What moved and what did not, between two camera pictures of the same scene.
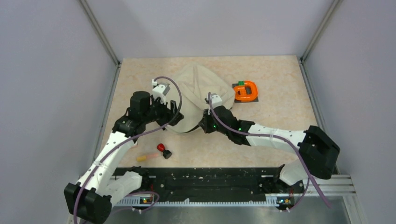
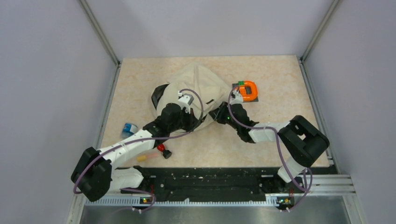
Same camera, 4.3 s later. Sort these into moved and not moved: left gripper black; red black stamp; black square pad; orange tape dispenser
Moved: left gripper black
Not moved: orange tape dispenser; red black stamp; black square pad
